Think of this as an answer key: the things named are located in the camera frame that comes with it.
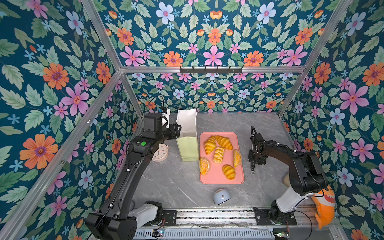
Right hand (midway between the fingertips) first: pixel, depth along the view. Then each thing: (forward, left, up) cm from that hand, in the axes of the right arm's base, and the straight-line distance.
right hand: (252, 159), depth 95 cm
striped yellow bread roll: (-9, +16, +3) cm, 19 cm away
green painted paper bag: (-1, +40, +20) cm, 45 cm away
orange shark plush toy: (-26, -29, +7) cm, 40 cm away
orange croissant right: (+11, +17, +4) cm, 21 cm away
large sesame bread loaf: (-2, +11, +6) cm, 13 cm away
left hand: (+2, +42, +34) cm, 55 cm away
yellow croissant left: (+8, +27, +5) cm, 29 cm away
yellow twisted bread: (+1, +22, +4) cm, 22 cm away
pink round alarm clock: (+4, +59, +2) cm, 59 cm away
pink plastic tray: (-10, +24, 0) cm, 26 cm away
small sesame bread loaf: (-7, +31, +6) cm, 32 cm away
